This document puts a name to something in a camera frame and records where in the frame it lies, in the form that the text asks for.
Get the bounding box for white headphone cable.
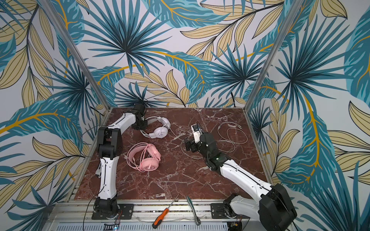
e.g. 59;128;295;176
170;121;249;160

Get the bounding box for white headphones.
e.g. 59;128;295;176
140;116;171;139

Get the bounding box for pink cat-ear headphones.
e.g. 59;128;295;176
126;142;161;173

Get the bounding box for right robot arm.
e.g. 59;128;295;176
185;131;297;231

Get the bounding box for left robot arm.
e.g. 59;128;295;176
93;103;147;219

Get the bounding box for silver adjustable wrench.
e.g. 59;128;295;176
95;165;101;178

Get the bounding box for metal pliers tool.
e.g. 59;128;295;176
186;195;201;226

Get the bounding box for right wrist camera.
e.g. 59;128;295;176
191;123;204;143

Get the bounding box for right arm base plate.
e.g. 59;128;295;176
210;203;249;219

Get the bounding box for orange handle screwdriver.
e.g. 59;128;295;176
152;194;179;229

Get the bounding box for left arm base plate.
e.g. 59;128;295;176
92;203;134;221

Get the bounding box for aluminium frame rail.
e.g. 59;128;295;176
43;198;294;223

